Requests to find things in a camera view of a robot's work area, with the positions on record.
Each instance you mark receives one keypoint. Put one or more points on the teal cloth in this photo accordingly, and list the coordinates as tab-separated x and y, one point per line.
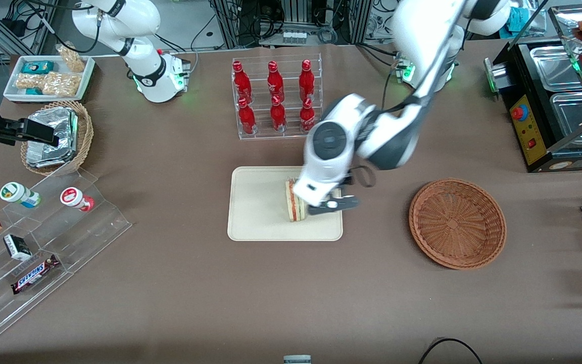
515	19

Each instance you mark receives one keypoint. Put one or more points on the metal equipment rack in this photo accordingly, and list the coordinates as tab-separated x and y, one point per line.
296	10

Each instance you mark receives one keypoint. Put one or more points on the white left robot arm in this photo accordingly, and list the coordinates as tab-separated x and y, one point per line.
422	30

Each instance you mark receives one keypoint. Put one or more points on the snickers chocolate bar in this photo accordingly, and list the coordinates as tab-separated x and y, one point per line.
36	274

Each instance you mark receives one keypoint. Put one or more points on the red cola bottle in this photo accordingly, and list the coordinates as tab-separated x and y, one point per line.
306	81
275	81
246	119
242	81
278	116
307	117

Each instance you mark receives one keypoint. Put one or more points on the foil wrapped food pack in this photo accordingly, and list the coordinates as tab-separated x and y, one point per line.
43	161
53	119

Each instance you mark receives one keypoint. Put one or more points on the white power strip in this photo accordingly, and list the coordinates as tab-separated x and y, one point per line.
294	36

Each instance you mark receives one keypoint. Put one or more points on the clear acrylic stepped shelf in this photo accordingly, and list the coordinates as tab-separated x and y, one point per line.
94	222

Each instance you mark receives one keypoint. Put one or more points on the small black white box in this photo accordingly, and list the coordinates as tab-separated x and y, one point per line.
17	247

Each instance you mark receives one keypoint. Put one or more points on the clear acrylic bottle rack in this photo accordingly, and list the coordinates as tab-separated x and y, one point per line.
291	135

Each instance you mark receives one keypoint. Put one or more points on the red lid yogurt cup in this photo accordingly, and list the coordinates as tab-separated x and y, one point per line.
74	197

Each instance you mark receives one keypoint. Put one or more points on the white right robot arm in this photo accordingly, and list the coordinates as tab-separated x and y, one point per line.
142	60

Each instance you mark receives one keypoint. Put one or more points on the triangular sandwich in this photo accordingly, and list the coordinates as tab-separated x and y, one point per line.
293	208

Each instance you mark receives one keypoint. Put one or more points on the white rectangular snack tray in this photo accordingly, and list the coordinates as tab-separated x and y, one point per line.
13	93

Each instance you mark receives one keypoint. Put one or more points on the brown round wicker basket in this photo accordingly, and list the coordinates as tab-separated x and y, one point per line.
456	222

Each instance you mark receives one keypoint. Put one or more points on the small grey device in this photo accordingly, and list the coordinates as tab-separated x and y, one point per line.
297	360

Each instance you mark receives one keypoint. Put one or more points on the steel warmer pan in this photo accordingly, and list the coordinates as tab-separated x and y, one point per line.
553	65

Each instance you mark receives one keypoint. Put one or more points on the large clear bag of nuts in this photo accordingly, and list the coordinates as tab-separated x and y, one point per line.
62	84

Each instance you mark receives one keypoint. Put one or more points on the green lid yogurt cup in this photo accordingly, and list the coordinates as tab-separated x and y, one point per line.
15	193

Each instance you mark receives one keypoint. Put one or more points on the beige plastic tray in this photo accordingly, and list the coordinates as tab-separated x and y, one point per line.
258	203

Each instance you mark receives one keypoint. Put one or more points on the black food warmer appliance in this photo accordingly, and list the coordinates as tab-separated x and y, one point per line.
536	146

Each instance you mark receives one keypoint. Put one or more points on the light tan wicker basket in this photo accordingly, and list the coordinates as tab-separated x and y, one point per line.
85	134

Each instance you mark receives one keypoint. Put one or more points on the teal snack box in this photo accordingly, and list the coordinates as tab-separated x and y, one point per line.
37	66

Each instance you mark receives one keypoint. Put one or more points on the small teal snack pack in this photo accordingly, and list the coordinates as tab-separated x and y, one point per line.
33	91

